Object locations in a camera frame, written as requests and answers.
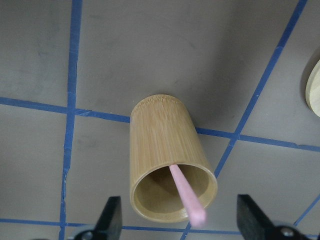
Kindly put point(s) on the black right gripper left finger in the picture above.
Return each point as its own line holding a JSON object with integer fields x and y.
{"x": 109, "y": 224}

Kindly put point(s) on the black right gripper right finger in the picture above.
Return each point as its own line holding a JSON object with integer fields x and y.
{"x": 252, "y": 222}

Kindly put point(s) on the pink chopstick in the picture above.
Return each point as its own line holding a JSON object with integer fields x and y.
{"x": 196, "y": 213}

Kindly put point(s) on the bamboo cylindrical holder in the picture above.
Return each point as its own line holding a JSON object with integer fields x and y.
{"x": 162, "y": 134}

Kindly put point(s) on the wooden mug tree stand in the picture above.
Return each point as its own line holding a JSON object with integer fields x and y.
{"x": 312, "y": 90}

